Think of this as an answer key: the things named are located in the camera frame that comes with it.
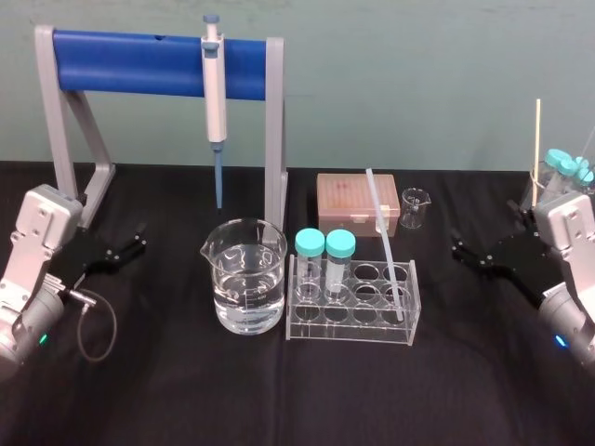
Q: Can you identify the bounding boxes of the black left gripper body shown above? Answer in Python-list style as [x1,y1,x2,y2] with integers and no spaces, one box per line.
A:
[51,225,115,290]

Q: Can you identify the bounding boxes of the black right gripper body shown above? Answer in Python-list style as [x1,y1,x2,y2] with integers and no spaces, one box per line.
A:
[487,227,566,303]

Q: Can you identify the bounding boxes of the translucent white stirring rod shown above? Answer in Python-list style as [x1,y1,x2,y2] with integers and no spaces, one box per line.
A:
[364,167,406,325]

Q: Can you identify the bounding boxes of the glass beaker holding tubes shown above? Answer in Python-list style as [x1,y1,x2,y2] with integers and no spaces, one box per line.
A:
[520,162,595,210]

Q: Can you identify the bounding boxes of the small empty glass beaker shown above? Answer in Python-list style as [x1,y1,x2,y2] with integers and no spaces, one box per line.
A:
[399,187,432,230]

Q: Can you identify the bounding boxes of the thin wooden stick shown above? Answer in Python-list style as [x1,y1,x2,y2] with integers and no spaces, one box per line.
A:
[532,98,543,206]

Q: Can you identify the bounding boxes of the large glass beaker with water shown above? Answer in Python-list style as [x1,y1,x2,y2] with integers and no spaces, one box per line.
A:
[199,218,288,335]

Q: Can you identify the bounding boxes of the brown pipette tip box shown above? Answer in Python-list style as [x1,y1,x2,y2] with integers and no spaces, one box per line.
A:
[316,173,402,238]

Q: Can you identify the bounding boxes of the grey stand with blue bar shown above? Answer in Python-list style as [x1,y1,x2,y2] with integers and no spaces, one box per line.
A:
[34,25,289,229]

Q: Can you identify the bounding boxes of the white and blue pipette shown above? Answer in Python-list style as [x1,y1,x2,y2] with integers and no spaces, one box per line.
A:
[200,13,228,210]

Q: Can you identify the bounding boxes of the clear acrylic tube rack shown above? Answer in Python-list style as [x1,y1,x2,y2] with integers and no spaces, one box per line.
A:
[284,254,423,346]

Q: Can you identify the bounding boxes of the black table cloth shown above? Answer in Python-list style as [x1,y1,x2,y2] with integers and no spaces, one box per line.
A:
[0,160,595,446]

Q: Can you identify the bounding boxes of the thin dark cable with plug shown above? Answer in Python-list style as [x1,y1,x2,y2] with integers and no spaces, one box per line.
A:
[64,286,118,362]

